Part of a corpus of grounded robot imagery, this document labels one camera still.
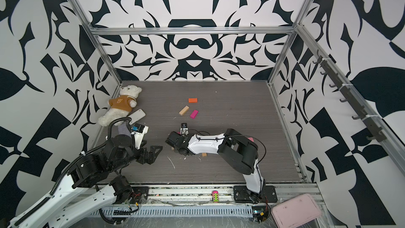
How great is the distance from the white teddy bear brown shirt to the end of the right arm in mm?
392

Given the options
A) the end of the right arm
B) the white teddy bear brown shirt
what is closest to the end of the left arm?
the end of the right arm

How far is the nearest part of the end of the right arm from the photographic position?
0.65 metres

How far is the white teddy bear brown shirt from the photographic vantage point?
937 millimetres
